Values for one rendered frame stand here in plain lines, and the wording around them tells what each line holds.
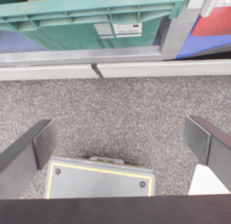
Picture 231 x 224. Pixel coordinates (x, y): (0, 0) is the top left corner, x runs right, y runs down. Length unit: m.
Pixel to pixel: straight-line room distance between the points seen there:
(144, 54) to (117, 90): 0.68
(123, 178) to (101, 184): 0.15
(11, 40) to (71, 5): 0.78
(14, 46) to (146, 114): 1.01
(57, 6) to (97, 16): 0.07
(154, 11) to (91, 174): 0.99
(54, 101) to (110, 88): 0.52
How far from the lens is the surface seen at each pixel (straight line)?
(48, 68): 1.08
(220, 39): 0.78
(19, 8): 0.38
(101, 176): 1.14
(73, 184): 1.21
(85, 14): 0.34
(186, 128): 0.17
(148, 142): 1.40
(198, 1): 0.54
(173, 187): 1.49
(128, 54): 0.82
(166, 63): 0.96
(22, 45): 1.04
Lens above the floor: 1.39
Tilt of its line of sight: 80 degrees down
